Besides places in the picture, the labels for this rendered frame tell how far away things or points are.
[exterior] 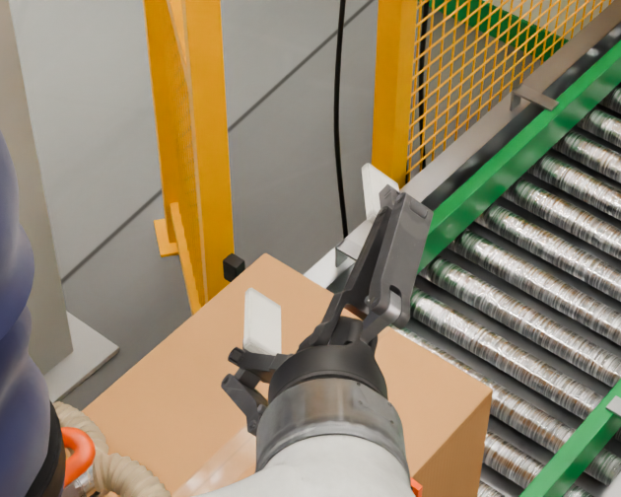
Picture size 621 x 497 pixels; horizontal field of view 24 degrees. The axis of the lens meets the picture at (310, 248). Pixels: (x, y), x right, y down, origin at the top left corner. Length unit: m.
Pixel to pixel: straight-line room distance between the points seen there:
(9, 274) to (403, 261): 0.35
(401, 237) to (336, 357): 0.10
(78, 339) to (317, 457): 2.46
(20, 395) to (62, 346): 1.92
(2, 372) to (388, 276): 0.40
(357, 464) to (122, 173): 2.87
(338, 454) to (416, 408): 1.11
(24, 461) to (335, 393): 0.50
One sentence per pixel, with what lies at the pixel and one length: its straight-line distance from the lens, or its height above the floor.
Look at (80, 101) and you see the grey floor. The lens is 3.84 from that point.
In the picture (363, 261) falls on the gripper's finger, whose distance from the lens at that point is 0.94.
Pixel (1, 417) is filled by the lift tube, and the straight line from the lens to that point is 1.24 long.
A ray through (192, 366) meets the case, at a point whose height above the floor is 0.95.
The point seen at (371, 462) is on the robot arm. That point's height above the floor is 1.81.
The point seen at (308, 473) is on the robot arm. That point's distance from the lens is 0.78.
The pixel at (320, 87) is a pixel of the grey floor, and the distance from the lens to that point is 3.84.
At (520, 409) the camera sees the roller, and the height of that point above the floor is 0.55.
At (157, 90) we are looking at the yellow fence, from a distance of 3.10.
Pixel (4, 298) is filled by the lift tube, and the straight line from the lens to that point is 1.14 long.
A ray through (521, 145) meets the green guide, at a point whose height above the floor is 0.64.
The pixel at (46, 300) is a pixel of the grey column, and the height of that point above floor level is 0.22.
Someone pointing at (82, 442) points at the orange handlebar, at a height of 1.25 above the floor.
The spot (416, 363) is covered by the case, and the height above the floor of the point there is 0.95.
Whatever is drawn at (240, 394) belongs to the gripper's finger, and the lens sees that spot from 0.99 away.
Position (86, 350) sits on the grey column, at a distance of 3.21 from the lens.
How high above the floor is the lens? 2.45
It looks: 46 degrees down
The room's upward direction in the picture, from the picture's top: straight up
